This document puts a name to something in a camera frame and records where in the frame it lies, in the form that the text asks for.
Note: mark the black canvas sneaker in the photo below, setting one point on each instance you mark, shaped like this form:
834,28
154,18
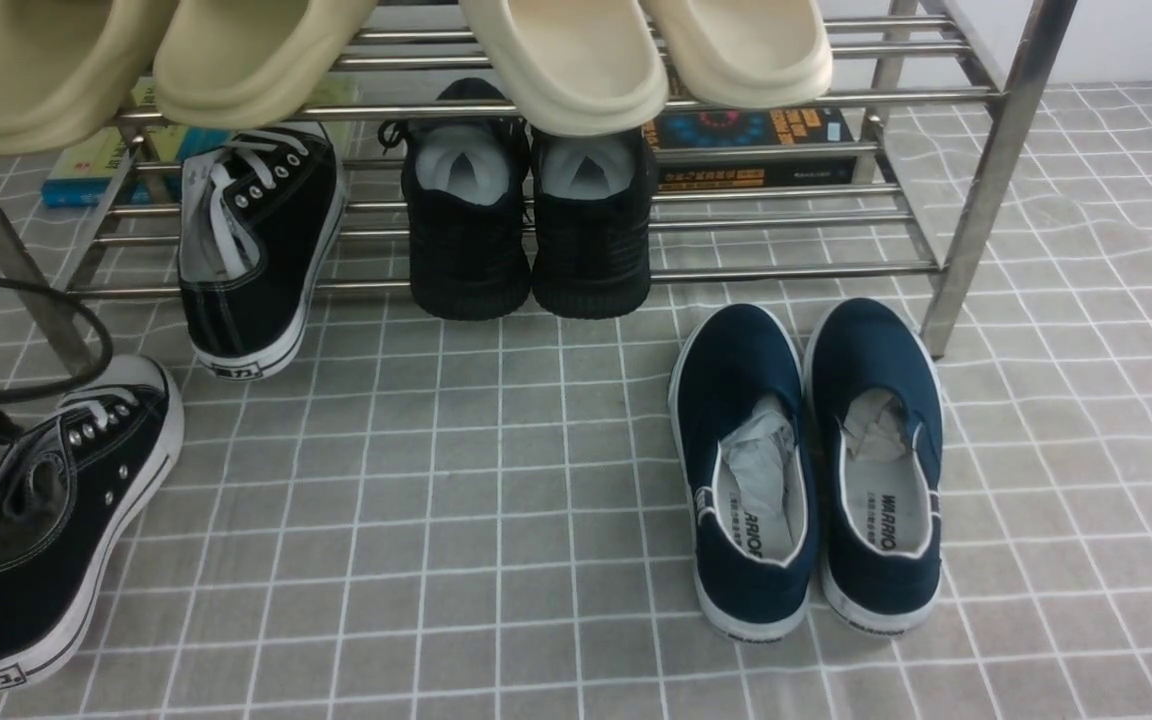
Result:
69,487
258,216

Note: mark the stainless steel shoe rack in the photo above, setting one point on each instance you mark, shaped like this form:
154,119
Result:
924,55

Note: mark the green and blue book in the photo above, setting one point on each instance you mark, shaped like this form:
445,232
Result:
83,173

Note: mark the yellow-green foam slipper far left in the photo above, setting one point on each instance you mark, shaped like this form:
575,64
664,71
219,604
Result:
67,66

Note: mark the yellow-green foam slipper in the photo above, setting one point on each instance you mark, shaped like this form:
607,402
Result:
67,66
248,64

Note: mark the black knit sneaker left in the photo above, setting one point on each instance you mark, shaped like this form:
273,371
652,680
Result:
463,183

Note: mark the black knit sneaker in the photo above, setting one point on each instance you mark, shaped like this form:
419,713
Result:
592,200
463,183

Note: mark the black knit sneaker right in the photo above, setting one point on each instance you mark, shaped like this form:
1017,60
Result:
592,200

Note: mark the cream foam slipper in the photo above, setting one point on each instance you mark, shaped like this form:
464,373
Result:
573,68
747,54

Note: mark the navy slip-on shoe left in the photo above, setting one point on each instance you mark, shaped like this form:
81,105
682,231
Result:
738,415

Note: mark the navy slip-on shoe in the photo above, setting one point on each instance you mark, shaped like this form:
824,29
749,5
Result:
738,415
875,398

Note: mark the cream foam slipper right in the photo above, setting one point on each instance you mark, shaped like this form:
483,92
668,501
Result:
747,54

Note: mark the black book colourful cover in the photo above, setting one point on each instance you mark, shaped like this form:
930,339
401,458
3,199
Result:
743,150

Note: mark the navy slip-on shoe right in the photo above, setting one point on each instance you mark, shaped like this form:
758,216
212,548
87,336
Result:
875,398

